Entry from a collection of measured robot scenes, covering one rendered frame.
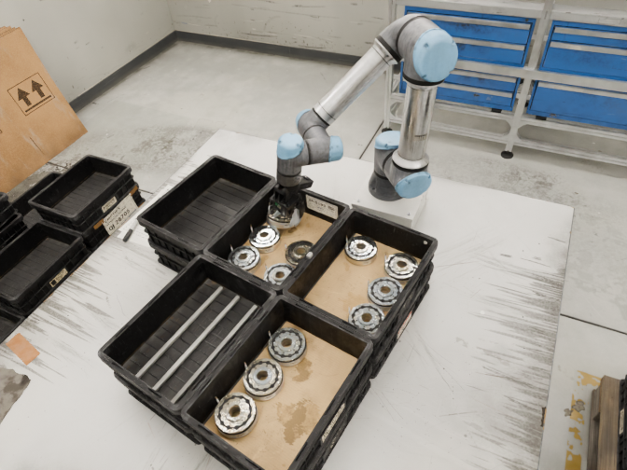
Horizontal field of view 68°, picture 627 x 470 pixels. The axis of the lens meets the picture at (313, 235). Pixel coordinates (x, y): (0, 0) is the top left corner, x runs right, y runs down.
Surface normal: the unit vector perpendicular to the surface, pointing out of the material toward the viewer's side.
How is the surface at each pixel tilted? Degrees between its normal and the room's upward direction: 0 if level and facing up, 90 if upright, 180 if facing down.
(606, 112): 90
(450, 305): 0
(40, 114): 76
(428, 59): 83
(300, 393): 0
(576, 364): 0
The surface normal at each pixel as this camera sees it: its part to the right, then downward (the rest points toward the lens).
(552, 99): -0.43, 0.68
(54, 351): -0.07, -0.69
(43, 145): 0.83, 0.04
